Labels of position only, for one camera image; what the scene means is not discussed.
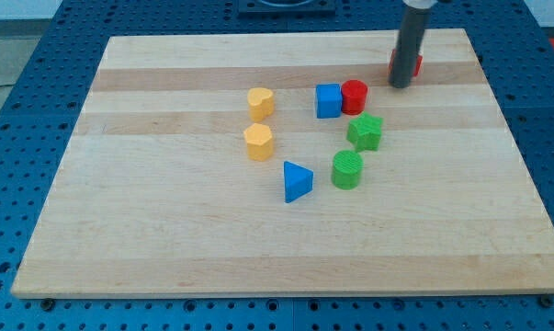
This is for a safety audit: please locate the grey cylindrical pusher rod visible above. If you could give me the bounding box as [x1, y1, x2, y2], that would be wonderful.
[388, 0, 437, 89]

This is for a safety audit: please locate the blue cube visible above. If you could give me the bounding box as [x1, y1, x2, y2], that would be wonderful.
[315, 84, 343, 119]

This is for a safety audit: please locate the wooden board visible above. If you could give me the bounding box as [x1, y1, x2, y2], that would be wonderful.
[12, 29, 554, 299]

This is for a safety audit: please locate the red block behind rod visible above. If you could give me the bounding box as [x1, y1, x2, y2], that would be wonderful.
[388, 48, 423, 77]

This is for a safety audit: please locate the red cylinder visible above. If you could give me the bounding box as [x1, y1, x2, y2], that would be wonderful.
[341, 80, 368, 115]

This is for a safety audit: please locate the yellow hexagon block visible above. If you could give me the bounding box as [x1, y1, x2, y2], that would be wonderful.
[243, 123, 274, 161]

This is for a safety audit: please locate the yellow heart block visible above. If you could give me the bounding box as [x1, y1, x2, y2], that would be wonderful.
[247, 87, 275, 122]

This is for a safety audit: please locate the green star block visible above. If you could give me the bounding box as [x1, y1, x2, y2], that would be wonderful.
[346, 112, 384, 152]

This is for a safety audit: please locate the green cylinder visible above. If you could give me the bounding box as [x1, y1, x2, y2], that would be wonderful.
[331, 150, 364, 189]

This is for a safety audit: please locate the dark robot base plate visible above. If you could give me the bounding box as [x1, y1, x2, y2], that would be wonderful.
[235, 0, 336, 17]

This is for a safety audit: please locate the blue triangle block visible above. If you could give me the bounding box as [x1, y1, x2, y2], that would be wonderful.
[283, 161, 314, 203]

